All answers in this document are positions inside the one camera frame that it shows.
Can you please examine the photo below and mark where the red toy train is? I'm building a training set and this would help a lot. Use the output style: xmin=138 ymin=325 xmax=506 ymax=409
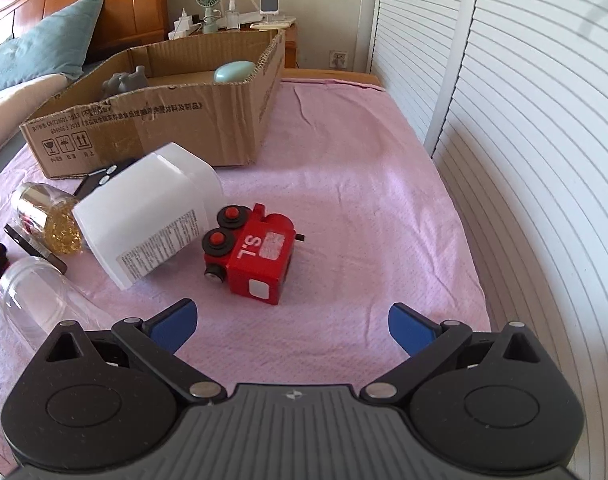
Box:
xmin=202 ymin=203 xmax=305 ymax=306

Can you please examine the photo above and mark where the grey elephant figurine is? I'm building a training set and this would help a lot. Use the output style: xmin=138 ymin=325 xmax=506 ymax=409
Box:
xmin=102 ymin=65 xmax=149 ymax=99

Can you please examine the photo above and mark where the teal egg-shaped case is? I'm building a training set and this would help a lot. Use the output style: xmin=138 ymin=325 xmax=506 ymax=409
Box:
xmin=213 ymin=60 xmax=256 ymax=84

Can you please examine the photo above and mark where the clear plastic cup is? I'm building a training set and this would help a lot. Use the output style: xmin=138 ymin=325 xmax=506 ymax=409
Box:
xmin=0 ymin=257 xmax=114 ymax=352

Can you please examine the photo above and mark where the white plastic jar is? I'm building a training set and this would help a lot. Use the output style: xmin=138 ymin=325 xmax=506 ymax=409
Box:
xmin=73 ymin=143 xmax=226 ymax=290

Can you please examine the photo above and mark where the black flat phone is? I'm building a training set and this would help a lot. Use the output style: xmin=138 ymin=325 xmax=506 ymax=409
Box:
xmin=4 ymin=223 xmax=68 ymax=274

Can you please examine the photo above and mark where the black digital timer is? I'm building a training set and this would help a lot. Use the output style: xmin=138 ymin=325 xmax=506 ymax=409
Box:
xmin=73 ymin=158 xmax=136 ymax=200

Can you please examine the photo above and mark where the capsule bottle silver cap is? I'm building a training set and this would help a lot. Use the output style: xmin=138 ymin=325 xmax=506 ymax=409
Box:
xmin=11 ymin=182 xmax=84 ymax=255

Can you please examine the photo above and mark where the blue bed sheet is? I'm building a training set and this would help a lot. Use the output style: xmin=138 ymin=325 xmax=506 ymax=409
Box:
xmin=0 ymin=132 xmax=26 ymax=173

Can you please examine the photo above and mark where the cardboard box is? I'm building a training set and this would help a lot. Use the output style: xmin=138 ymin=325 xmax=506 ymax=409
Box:
xmin=21 ymin=30 xmax=284 ymax=179

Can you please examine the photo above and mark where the white louvered wardrobe door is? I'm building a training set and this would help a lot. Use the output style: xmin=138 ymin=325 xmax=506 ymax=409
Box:
xmin=368 ymin=0 xmax=608 ymax=479

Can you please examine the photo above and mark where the blue pillow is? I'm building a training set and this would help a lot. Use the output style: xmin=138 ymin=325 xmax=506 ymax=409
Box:
xmin=0 ymin=0 xmax=104 ymax=91

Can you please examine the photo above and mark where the wooden nightstand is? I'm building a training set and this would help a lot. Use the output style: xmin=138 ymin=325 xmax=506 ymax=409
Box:
xmin=284 ymin=22 xmax=298 ymax=68

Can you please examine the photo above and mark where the white power strip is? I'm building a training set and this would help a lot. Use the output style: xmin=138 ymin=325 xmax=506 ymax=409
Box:
xmin=168 ymin=10 xmax=202 ymax=40

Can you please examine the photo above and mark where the small clear bottle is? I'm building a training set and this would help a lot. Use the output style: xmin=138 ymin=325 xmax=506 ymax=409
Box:
xmin=226 ymin=0 xmax=241 ymax=30

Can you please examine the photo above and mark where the white remote control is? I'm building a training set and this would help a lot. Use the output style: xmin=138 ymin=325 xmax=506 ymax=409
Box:
xmin=249 ymin=16 xmax=296 ymax=30

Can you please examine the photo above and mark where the small green desk fan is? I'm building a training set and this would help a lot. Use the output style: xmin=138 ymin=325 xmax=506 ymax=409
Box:
xmin=195 ymin=0 xmax=221 ymax=34

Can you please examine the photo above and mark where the white smart display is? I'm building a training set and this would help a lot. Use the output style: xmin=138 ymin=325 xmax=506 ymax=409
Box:
xmin=259 ymin=0 xmax=279 ymax=23

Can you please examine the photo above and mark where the wall socket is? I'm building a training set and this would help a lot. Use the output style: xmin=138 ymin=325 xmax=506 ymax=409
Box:
xmin=329 ymin=50 xmax=348 ymax=70

